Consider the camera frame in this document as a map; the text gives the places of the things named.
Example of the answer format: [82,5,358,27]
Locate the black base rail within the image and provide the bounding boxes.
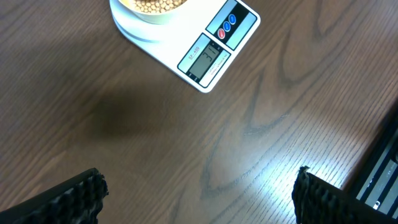
[346,105,397,223]

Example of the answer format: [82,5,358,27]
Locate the white digital kitchen scale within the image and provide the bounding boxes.
[109,0,261,93]

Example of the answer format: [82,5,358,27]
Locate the yellow plastic bowl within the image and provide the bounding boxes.
[119,0,187,24]

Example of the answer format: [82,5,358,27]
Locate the soybeans in bowl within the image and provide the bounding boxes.
[123,0,187,13]

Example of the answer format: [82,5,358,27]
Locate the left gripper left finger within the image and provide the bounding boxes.
[1,168,109,224]

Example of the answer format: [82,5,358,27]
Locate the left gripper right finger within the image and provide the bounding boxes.
[292,166,397,224]

